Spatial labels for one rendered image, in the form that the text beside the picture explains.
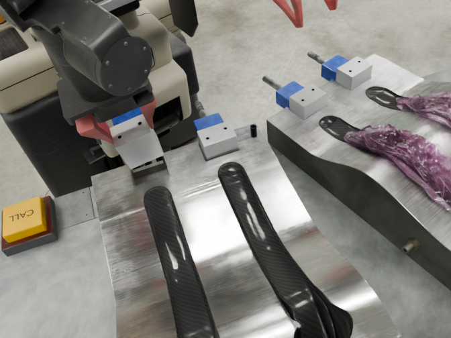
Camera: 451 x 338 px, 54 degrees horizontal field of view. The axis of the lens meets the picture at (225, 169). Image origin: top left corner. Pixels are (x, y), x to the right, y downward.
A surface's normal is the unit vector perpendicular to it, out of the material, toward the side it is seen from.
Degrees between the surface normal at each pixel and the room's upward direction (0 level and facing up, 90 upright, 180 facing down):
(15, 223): 0
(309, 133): 0
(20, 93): 90
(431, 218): 15
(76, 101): 11
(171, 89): 98
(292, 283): 29
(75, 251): 0
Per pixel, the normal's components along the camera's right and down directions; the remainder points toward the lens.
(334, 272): -0.25, -0.89
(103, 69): 0.72, 0.51
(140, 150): 0.36, 0.76
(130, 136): -0.19, -0.50
